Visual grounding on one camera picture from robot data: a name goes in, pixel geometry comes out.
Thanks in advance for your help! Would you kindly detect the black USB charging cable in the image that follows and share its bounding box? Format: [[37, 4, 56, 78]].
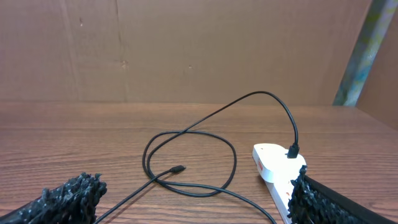
[[93, 90, 301, 224]]

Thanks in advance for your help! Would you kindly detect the white charger plug adapter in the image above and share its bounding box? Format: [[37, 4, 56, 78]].
[[252, 143, 307, 183]]

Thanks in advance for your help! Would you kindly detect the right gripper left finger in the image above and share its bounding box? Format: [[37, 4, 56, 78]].
[[1, 172, 107, 224]]

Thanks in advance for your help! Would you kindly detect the white power strip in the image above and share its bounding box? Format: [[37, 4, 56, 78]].
[[252, 143, 307, 224]]

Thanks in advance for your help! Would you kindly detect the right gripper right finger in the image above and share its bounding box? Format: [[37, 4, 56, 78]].
[[287, 166, 396, 224]]

